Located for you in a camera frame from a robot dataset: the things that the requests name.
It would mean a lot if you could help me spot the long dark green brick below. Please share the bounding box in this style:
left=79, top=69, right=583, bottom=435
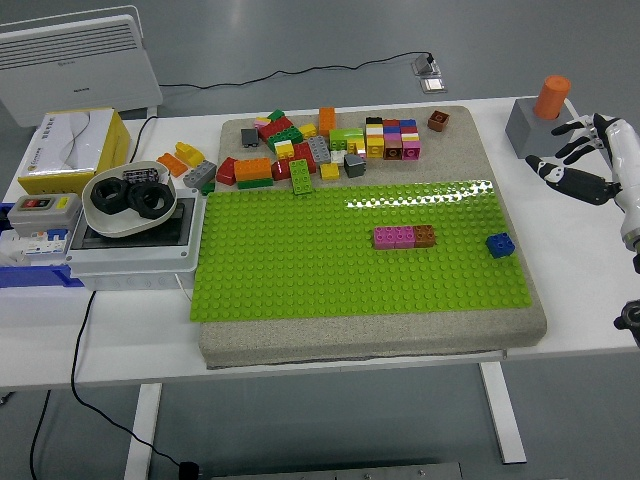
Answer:
left=267, top=127, right=304, bottom=152

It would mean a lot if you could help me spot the grey cube block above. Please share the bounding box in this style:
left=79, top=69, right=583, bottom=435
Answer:
left=504, top=96, right=579, bottom=161

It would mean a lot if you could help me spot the white panel heater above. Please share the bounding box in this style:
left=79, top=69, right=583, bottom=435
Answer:
left=0, top=4, right=165, bottom=129

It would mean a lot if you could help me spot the grey push-button switch box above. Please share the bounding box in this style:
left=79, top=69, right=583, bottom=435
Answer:
left=6, top=192, right=84, bottom=237

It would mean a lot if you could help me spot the large black hex nut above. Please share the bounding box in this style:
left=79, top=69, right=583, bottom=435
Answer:
left=126, top=181, right=172, bottom=220
left=91, top=176, right=133, bottom=216

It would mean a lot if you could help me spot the red sloped brick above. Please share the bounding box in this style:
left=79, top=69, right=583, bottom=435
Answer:
left=215, top=156, right=239, bottom=186

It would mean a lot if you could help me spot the thin white wire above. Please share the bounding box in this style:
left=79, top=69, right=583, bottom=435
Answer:
left=174, top=273, right=195, bottom=304

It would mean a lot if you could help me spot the long red brick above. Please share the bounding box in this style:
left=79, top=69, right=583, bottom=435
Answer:
left=257, top=117, right=295, bottom=143

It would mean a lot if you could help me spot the grey-brown mat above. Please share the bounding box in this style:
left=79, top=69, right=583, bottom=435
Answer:
left=198, top=104, right=549, bottom=371

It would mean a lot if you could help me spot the tall orange brick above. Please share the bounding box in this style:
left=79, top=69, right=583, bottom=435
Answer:
left=318, top=106, right=338, bottom=138

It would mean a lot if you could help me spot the small black dotted part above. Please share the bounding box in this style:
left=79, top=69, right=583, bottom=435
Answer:
left=122, top=166, right=161, bottom=186

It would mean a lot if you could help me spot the metal floor socket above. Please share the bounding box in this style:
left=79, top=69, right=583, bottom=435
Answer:
left=411, top=53, right=441, bottom=77

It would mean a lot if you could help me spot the orange cylinder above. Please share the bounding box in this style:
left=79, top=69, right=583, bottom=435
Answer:
left=532, top=74, right=573, bottom=121

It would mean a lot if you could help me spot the black floor cable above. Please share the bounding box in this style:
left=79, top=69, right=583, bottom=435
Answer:
left=159, top=50, right=434, bottom=92

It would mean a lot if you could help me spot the white table leg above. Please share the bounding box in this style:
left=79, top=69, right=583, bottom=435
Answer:
left=478, top=360, right=528, bottom=466
left=123, top=383, right=164, bottom=480

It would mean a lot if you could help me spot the white bowl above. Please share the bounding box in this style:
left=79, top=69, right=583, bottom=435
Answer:
left=81, top=159, right=178, bottom=239

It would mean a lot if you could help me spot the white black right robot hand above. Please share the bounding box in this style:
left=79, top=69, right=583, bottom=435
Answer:
left=524, top=113, right=640, bottom=237

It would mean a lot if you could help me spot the lime green brick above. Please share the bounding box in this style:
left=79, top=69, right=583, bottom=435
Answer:
left=328, top=127, right=366, bottom=153

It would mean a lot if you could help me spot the yellow white tissue box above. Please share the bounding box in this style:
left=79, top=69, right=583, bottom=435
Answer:
left=18, top=107, right=133, bottom=196

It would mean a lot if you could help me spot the white blue circuit breaker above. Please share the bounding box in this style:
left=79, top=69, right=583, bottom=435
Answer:
left=0, top=227, right=70, bottom=265

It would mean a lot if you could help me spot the grey junction box clear lid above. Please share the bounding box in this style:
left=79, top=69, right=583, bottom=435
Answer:
left=64, top=188, right=208, bottom=292

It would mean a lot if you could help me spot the thin black cable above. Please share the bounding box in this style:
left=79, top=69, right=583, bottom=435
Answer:
left=28, top=389, right=53, bottom=480
left=130, top=115, right=159, bottom=163

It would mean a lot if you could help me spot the green studded baseplate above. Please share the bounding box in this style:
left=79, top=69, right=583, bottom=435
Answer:
left=188, top=178, right=534, bottom=321

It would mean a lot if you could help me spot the blue plastic bin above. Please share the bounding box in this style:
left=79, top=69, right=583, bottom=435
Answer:
left=0, top=202, right=86, bottom=290

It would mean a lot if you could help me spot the blue square building brick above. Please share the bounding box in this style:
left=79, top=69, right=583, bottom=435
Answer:
left=485, top=232, right=517, bottom=260

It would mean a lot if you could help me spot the long light grey brick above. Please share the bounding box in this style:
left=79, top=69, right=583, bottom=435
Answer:
left=306, top=135, right=333, bottom=164
left=182, top=160, right=218, bottom=190

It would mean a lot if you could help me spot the flat green studded plate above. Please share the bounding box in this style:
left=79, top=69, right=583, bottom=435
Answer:
left=288, top=158, right=316, bottom=197

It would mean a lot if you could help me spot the black power cord with plug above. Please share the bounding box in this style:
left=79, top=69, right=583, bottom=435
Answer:
left=69, top=289, right=201, bottom=480

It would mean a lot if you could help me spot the long orange brick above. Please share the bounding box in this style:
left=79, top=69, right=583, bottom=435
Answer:
left=233, top=157, right=274, bottom=183

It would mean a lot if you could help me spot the grey sloped brick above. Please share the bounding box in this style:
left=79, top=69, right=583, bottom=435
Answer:
left=342, top=153, right=368, bottom=179

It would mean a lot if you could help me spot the yellow stepped brick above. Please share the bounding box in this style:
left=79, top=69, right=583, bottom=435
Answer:
left=174, top=141, right=207, bottom=169

